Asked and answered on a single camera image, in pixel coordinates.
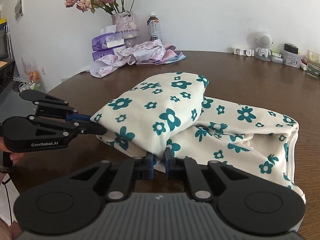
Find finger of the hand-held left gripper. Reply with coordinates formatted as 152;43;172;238
32;97;92;123
27;116;108;140

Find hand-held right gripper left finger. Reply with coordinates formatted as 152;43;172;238
69;152;156;202

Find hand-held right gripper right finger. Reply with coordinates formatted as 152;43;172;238
164;148;247;202

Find cream teal flower dress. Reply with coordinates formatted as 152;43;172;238
90;72;307;203

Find person's left hand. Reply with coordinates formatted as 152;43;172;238
0;136;25;165

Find crumpled white tissue paper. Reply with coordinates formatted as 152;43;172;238
75;65;92;75

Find black patterned panel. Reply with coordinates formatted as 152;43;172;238
0;60;16;93

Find sealed purple tissue pack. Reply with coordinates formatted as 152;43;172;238
91;47;125;62

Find open purple tissue pack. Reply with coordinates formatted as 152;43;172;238
91;25;125;50

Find pink floral garment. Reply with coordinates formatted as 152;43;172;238
90;41;167;77

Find lilac textured vase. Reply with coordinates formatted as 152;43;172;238
111;11;138;47

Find pink lilac folded cloth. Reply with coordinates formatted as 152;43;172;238
162;44;186;64

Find plastic tea bottle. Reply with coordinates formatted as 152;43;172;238
147;12;162;42

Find small green white packets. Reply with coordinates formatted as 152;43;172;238
270;51;284;64

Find white robot figurine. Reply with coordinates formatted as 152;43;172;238
254;31;273;60

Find small black box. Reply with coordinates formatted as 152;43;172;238
284;43;299;54

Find clear glass cup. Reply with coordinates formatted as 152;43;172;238
306;49;320;79

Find wire storage trolley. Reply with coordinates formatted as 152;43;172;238
12;56;47;93

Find black cable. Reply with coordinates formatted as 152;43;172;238
0;165;15;225

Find wall poster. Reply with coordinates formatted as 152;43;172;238
14;0;24;24

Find white cable clip strip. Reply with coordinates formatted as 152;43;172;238
232;47;255;57

